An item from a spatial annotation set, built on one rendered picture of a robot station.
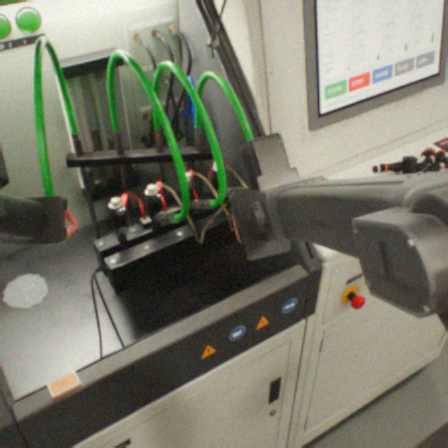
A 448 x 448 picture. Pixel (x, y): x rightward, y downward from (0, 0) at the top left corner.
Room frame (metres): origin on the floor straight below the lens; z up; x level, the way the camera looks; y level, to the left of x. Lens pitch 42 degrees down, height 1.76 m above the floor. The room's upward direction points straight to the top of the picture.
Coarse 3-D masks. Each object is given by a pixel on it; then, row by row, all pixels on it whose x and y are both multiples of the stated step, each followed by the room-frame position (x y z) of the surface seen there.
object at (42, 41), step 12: (36, 48) 0.81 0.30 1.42; (48, 48) 0.91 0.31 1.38; (36, 60) 0.78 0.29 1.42; (36, 72) 0.75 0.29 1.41; (60, 72) 0.96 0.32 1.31; (36, 84) 0.73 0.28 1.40; (60, 84) 0.96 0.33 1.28; (36, 96) 0.71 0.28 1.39; (36, 108) 0.70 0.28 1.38; (36, 120) 0.68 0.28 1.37; (72, 120) 0.98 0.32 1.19; (36, 132) 0.67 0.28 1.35; (72, 132) 0.98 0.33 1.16; (48, 168) 0.64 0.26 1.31; (48, 180) 0.63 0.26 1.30; (48, 192) 0.62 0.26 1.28
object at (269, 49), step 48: (240, 0) 1.08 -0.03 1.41; (288, 0) 1.11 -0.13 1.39; (240, 48) 1.07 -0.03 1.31; (288, 48) 1.09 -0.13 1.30; (288, 96) 1.06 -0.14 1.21; (432, 96) 1.29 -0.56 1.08; (288, 144) 1.03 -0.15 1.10; (336, 144) 1.10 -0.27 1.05; (384, 144) 1.19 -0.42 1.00; (336, 288) 0.81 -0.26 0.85; (336, 336) 0.83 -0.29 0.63; (384, 336) 0.95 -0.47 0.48; (432, 336) 1.10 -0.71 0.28; (336, 384) 0.86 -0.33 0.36; (384, 384) 1.00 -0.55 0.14
